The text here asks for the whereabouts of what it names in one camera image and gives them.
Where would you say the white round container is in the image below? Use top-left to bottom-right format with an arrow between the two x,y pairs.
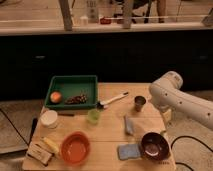
40,110 -> 58,128

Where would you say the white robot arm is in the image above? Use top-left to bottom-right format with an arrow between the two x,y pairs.
149,71 -> 213,131

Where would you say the blue sponge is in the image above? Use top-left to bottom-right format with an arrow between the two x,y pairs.
117,144 -> 141,160

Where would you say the dark brown bowl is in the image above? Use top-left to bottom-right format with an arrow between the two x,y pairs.
140,132 -> 170,161

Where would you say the dark grey metal cup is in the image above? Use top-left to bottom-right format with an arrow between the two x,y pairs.
134,96 -> 146,112

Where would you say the orange plastic bowl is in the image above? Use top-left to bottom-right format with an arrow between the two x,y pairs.
60,131 -> 90,166

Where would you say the red object on counter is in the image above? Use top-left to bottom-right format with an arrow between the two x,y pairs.
100,17 -> 111,25

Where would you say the green plastic tray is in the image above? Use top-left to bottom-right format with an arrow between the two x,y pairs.
44,75 -> 98,110

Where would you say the black cable on floor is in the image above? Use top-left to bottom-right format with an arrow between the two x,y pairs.
169,134 -> 213,171

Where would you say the red yellow apple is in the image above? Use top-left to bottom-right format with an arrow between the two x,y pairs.
50,91 -> 62,103

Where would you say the black marker pen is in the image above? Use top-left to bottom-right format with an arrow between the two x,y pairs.
58,113 -> 75,117

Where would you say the light green plastic cup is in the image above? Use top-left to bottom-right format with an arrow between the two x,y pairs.
87,109 -> 100,124

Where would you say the wooden block box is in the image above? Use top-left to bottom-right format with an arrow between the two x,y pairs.
27,144 -> 52,166

